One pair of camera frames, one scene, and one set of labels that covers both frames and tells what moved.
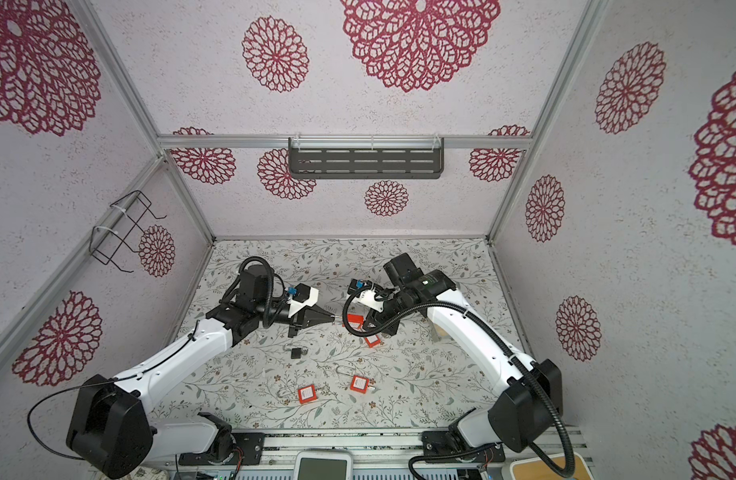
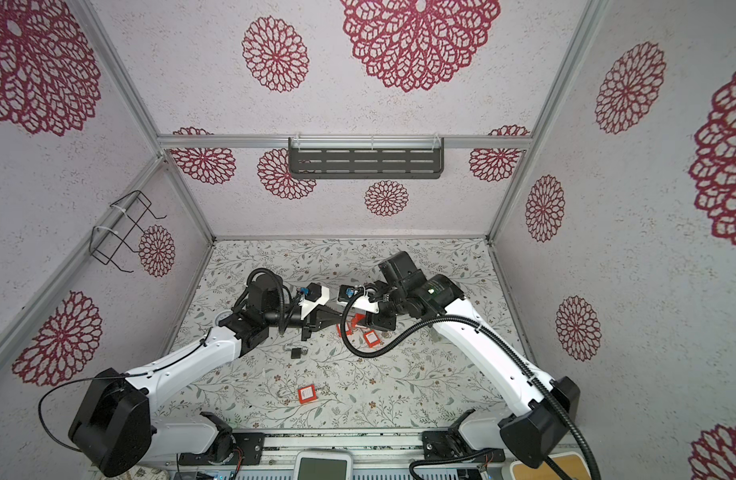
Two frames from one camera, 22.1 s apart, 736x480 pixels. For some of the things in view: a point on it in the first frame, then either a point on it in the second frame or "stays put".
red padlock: x=359 y=384 -> x=357 y=318
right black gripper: x=380 y=323 stays put
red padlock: x=373 y=343 stays put
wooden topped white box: x=542 y=469 stays put
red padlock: x=353 y=318 -> x=349 y=331
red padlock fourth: x=307 y=393 stays put
